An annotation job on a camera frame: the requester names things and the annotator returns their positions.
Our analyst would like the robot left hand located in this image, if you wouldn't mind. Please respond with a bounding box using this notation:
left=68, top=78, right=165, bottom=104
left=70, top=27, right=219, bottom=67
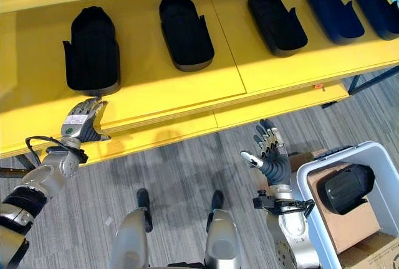
left=60, top=97, right=112, bottom=145

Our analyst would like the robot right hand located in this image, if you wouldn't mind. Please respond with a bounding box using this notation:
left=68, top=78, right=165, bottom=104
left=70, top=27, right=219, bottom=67
left=240, top=118, right=293, bottom=187

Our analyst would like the plain cardboard box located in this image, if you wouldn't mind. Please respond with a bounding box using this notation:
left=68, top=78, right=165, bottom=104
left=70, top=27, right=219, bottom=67
left=288, top=149, right=328, bottom=172

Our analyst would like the white plastic box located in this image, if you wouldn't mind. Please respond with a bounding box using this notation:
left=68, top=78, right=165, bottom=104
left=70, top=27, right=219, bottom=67
left=296, top=140, right=399, bottom=269

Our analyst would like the printed cardboard box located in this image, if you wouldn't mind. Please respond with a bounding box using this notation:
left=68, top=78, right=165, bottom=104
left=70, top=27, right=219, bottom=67
left=337, top=230, right=399, bottom=269

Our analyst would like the robot right dark foot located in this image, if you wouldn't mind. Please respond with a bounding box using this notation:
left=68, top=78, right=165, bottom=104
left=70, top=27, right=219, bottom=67
left=206, top=189, right=225, bottom=233

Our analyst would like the robot dark foot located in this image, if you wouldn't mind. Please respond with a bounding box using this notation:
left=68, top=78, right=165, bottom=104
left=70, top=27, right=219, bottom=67
left=206, top=189, right=225, bottom=233
left=136, top=187, right=154, bottom=234

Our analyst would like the black sole-shaped part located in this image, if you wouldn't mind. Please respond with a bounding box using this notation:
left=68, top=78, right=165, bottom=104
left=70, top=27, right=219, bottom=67
left=62, top=6, right=122, bottom=97
left=315, top=163, right=376, bottom=216
left=305, top=0, right=365, bottom=45
left=352, top=0, right=399, bottom=41
left=247, top=0, right=309, bottom=58
left=158, top=0, right=215, bottom=72

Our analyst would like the robot right silver leg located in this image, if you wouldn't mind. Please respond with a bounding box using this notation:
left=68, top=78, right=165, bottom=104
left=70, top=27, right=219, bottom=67
left=203, top=209, right=243, bottom=269

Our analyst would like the robot silver leg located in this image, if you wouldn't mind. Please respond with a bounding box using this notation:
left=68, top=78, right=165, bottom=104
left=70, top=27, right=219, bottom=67
left=108, top=207, right=150, bottom=269
left=203, top=209, right=243, bottom=269

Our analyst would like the brown cardboard sheet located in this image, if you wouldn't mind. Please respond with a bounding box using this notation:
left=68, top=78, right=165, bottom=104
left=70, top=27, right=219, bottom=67
left=306, top=162, right=382, bottom=255

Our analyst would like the robot left dark foot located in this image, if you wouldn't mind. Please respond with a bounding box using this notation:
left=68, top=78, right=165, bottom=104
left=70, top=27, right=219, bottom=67
left=136, top=187, right=154, bottom=234

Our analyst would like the robot left silver leg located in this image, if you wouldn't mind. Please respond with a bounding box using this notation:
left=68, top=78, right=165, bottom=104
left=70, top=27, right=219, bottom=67
left=108, top=207, right=150, bottom=269

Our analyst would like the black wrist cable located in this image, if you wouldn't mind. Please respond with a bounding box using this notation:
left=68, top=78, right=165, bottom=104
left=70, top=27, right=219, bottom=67
left=24, top=135, right=65, bottom=166

